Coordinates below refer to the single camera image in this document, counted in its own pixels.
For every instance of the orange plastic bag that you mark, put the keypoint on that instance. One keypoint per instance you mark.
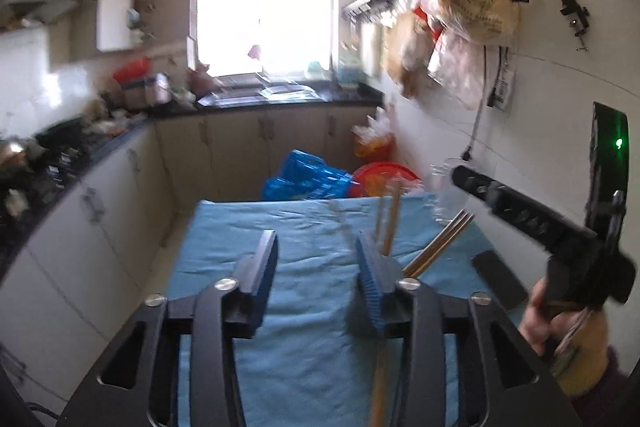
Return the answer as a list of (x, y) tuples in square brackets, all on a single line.
[(372, 142)]

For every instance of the steel kitchen sink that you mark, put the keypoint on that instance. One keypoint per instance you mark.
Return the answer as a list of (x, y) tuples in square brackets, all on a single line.
[(265, 94)]

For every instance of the pink window ornament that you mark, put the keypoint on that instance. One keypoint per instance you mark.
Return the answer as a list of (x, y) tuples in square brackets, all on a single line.
[(254, 52)]

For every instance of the long bamboo chopstick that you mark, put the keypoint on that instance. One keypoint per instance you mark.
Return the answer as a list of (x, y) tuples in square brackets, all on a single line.
[(394, 214), (442, 246), (434, 243), (381, 223)]

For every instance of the stainless steel pot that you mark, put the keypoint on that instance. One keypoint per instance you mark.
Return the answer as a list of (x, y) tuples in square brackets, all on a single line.
[(160, 89)]

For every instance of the clear glass mug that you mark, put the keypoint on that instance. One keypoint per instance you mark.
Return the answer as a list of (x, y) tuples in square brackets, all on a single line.
[(442, 187)]

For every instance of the person's right hand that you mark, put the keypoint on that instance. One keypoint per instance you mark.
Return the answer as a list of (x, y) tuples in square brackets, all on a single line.
[(535, 314)]

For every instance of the person's right forearm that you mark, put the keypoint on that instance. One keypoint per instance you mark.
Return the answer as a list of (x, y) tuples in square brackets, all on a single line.
[(607, 399)]

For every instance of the blue plastic bag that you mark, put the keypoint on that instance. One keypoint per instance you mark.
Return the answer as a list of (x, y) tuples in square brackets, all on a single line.
[(305, 177)]

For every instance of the red plastic basin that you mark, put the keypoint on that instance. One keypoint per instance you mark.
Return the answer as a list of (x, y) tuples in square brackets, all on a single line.
[(385, 174)]

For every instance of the clear hanging plastic bag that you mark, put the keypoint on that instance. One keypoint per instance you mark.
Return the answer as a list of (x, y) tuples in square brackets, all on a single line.
[(457, 67)]

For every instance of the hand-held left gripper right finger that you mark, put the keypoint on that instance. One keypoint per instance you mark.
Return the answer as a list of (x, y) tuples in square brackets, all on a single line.
[(370, 287)]

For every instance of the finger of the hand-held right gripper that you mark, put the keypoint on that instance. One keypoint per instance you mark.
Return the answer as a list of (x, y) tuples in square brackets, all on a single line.
[(520, 207)]

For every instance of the blue tablecloth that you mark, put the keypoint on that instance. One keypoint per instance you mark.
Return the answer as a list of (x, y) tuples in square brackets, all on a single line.
[(310, 257)]

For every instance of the brown teapot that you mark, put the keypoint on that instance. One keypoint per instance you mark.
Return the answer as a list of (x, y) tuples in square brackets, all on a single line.
[(200, 79)]

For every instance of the black kitchen countertop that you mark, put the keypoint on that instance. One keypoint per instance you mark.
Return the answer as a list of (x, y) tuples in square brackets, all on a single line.
[(325, 96)]

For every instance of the white wall cabinet box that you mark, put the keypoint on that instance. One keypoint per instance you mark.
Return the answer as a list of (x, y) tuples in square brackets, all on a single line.
[(115, 24)]

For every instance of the white wall charger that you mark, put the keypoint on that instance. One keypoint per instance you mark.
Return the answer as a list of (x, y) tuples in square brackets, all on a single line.
[(502, 84)]

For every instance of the white lower kitchen cabinets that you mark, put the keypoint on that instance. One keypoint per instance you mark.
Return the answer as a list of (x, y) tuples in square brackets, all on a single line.
[(115, 207)]

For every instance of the black gas stove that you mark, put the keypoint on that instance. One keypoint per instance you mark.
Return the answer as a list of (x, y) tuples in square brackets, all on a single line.
[(60, 147)]

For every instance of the red pot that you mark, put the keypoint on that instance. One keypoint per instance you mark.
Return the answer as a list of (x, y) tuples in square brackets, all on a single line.
[(132, 69)]

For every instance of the brown hanging bag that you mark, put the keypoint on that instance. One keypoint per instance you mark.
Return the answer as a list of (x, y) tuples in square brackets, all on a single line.
[(410, 57)]

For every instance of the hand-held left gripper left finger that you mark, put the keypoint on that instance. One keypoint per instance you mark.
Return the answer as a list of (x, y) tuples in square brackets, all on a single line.
[(265, 277)]

